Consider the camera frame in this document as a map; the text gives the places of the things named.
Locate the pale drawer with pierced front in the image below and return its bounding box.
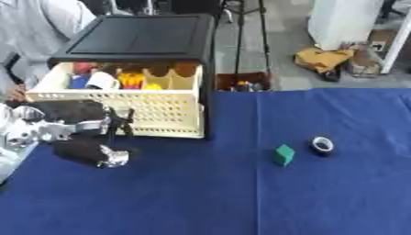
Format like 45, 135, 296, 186
24, 62, 207, 140

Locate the black tape roll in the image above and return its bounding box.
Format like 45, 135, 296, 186
309, 136, 336, 156

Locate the white post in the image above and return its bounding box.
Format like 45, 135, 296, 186
377, 8, 411, 74

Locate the white cup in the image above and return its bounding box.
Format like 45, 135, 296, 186
84, 71, 122, 90

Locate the black tripod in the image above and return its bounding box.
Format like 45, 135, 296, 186
215, 0, 273, 77

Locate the red object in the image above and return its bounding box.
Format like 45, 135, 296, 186
71, 62, 96, 75

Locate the person's hand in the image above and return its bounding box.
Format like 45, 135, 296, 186
5, 84, 29, 104

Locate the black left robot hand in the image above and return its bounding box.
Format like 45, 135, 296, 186
27, 99, 139, 169

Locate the blue object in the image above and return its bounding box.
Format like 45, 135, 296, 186
67, 74, 94, 90

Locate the person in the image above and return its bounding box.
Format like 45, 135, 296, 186
0, 0, 100, 104

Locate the brown cardboard box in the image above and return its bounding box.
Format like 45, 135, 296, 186
215, 72, 273, 93

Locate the green block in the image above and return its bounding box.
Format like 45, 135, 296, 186
272, 144, 297, 167

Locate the tan bag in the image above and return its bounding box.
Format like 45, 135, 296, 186
292, 46, 357, 83

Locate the brown paper bag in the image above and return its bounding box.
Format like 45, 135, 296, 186
341, 41, 383, 77

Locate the white cabinet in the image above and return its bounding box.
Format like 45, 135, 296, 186
306, 0, 385, 51

